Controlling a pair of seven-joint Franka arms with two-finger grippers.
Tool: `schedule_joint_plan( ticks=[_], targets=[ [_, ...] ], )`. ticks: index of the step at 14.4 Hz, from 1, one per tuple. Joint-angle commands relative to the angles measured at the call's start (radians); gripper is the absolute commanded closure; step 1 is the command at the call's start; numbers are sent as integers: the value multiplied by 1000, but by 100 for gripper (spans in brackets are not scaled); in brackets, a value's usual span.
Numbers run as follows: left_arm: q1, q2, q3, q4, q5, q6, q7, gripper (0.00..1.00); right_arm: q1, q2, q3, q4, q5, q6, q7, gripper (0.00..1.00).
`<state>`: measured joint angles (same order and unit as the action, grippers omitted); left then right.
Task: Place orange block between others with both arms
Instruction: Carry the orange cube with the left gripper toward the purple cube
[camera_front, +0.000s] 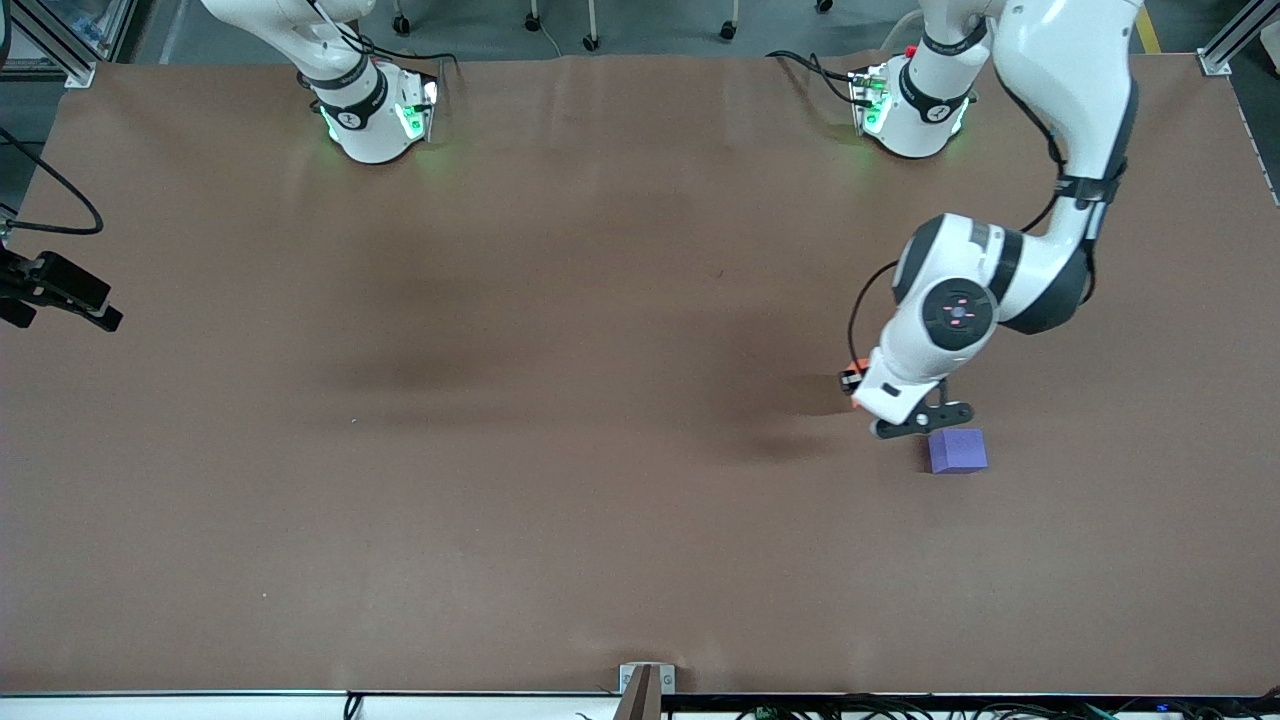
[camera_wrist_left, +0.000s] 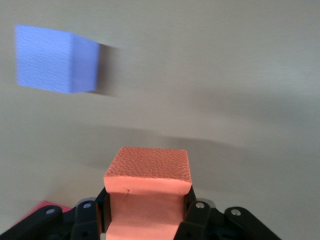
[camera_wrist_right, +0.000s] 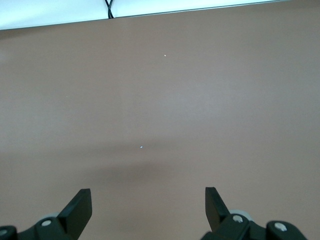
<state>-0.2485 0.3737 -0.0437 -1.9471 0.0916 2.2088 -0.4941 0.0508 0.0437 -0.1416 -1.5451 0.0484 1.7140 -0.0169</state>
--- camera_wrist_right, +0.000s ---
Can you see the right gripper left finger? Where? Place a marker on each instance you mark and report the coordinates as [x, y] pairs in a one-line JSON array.
[[75, 212]]

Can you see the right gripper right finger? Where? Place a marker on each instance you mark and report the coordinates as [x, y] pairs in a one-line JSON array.
[[217, 215]]

